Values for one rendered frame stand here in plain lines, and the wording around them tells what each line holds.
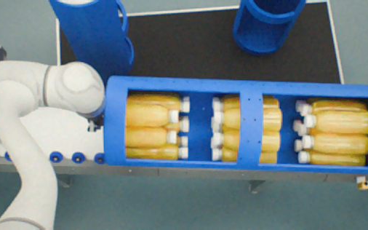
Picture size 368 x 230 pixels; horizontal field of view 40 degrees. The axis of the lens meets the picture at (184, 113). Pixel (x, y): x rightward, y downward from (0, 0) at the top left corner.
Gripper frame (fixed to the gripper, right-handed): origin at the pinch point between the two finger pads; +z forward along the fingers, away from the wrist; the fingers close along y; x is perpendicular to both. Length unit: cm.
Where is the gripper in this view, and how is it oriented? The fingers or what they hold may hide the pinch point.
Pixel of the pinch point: (99, 121)
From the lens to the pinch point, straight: 156.6
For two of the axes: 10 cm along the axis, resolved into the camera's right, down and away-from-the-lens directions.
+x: 10.0, 0.4, 0.2
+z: -0.3, 2.6, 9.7
